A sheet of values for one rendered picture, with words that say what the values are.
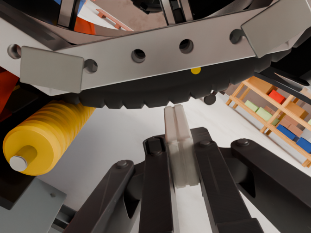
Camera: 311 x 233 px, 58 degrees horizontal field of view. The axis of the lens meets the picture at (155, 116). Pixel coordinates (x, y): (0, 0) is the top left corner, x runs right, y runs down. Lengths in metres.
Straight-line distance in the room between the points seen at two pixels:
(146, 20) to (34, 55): 9.79
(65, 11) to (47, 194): 0.47
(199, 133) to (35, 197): 0.58
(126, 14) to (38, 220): 9.60
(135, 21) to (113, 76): 9.81
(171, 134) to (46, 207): 0.57
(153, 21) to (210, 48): 9.79
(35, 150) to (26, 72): 0.08
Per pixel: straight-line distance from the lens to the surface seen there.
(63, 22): 0.38
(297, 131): 10.79
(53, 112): 0.35
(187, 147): 0.15
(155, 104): 0.36
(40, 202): 0.71
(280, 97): 7.08
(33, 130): 0.31
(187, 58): 0.26
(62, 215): 0.83
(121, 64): 0.26
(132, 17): 10.07
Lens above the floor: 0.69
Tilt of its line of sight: 16 degrees down
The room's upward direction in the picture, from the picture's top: 35 degrees clockwise
